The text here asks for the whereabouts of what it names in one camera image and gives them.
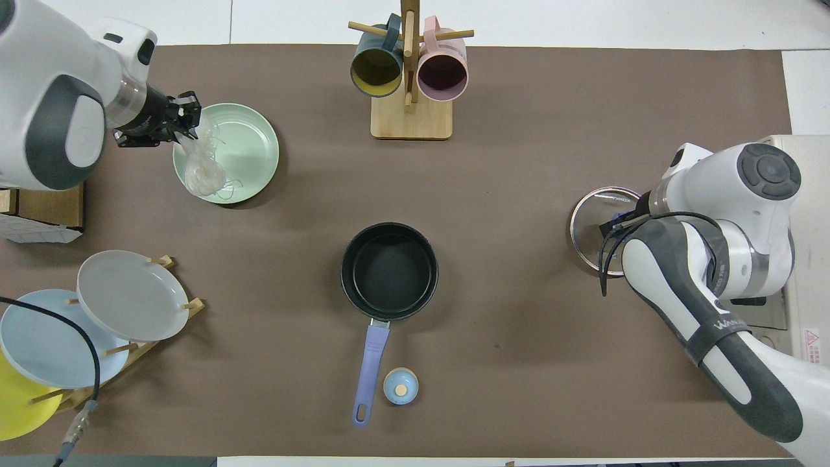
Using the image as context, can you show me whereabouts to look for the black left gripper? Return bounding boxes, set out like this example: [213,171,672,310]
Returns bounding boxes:
[114,84,203,149]

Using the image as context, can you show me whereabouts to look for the glass lid with blue knob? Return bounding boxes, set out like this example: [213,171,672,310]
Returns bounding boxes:
[569,186,649,276]

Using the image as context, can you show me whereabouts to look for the brown table mat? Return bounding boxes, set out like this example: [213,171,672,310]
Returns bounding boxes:
[0,44,793,458]

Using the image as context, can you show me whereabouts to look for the grey plate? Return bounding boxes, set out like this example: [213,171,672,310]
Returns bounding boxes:
[77,250,190,342]

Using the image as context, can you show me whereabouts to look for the green plate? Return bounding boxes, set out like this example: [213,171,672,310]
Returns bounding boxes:
[172,103,280,205]

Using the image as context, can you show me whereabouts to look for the white vermicelli bundle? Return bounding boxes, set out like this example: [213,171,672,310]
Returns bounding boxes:
[174,114,242,200]

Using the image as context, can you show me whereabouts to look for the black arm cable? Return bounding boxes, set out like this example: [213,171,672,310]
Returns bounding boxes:
[599,211,722,297]
[0,295,101,467]

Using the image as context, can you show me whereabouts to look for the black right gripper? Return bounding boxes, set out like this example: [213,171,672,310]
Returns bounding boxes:
[599,191,653,238]

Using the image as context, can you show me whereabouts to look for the pink mug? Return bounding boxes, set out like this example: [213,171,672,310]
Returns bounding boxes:
[417,16,469,102]

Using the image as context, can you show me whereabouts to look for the dark pot with blue handle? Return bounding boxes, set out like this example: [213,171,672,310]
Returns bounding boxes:
[340,222,440,429]

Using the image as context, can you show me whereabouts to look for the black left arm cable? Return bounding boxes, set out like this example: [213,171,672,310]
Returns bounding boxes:
[0,295,101,467]

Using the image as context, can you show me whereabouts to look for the yellow plate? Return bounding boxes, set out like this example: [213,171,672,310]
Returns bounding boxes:
[0,350,64,442]

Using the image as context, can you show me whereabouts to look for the white patterned cloth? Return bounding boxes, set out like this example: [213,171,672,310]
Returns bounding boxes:
[0,213,84,245]

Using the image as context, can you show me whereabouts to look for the light blue plate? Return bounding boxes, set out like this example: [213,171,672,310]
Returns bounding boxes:
[0,289,130,389]

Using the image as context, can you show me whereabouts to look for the white toaster oven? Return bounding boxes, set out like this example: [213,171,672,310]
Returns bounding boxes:
[739,134,830,365]

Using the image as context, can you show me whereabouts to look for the teal mug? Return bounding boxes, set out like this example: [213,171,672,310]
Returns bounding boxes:
[350,14,404,99]

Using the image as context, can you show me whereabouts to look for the wooden mug tree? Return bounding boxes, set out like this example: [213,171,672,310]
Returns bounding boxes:
[348,0,475,141]

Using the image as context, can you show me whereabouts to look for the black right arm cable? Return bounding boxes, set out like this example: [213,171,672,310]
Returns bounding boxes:
[599,211,722,297]

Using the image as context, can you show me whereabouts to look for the wooden plate rack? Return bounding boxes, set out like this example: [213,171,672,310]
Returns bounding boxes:
[26,255,206,413]

